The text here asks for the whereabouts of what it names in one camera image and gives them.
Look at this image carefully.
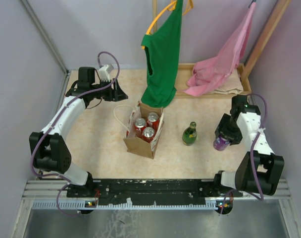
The burlap canvas bag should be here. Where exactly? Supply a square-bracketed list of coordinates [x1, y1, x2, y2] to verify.
[121, 102, 164, 159]

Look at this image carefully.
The green t-shirt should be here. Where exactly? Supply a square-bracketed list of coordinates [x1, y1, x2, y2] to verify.
[141, 0, 183, 108]

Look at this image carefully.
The red cola can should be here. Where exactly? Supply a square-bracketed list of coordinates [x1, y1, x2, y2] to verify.
[147, 112, 160, 131]
[134, 118, 147, 138]

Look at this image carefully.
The wooden rack post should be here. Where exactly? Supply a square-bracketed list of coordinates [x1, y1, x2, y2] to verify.
[241, 0, 291, 79]

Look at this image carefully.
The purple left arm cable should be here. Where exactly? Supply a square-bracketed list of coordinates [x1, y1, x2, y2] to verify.
[31, 51, 120, 218]

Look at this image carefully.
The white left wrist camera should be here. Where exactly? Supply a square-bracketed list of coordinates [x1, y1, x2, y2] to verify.
[98, 64, 114, 82]

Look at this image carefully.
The yellow clothes hanger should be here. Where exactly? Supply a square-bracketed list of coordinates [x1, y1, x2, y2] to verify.
[142, 0, 195, 49]

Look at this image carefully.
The pink shirt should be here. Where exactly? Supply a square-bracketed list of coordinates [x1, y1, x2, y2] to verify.
[188, 0, 256, 94]

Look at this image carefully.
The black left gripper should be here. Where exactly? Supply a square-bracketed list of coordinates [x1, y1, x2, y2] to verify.
[90, 78, 128, 102]

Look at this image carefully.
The wooden tray frame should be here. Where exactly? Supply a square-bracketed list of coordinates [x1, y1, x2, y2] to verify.
[175, 63, 252, 99]

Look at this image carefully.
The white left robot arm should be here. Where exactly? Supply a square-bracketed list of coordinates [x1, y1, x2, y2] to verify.
[29, 64, 128, 197]

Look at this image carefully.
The orange-red soda can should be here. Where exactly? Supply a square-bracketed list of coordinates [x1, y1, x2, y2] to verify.
[142, 127, 155, 143]

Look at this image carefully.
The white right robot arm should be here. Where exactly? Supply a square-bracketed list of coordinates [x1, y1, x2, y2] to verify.
[213, 95, 284, 200]

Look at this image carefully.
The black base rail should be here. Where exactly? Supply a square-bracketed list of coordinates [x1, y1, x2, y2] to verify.
[67, 178, 230, 206]

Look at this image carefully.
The purple soda can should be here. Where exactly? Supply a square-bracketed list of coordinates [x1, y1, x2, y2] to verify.
[213, 135, 230, 151]

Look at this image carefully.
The green glass bottle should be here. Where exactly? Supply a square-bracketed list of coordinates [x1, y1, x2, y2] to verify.
[182, 121, 197, 146]

